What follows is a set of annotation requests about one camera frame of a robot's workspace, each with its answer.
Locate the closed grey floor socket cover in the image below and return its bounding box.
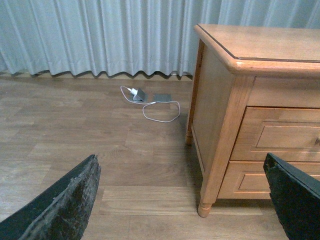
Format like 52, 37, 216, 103
153, 93, 172, 103

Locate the open grey floor socket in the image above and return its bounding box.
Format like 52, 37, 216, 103
130, 88, 148, 103

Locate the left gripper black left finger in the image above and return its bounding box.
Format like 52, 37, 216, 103
0, 154, 101, 240

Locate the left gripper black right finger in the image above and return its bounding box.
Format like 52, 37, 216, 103
263, 153, 320, 240

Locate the pale pleated curtain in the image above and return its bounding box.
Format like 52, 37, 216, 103
0, 0, 320, 76

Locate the wooden drawer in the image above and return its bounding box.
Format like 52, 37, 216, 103
216, 160, 320, 200
230, 107, 320, 162

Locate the white wall plug adapter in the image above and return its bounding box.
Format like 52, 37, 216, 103
127, 88, 138, 96

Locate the white charging cable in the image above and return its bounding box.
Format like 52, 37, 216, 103
120, 85, 181, 124

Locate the light wooden nightstand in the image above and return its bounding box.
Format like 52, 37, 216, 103
186, 23, 320, 218

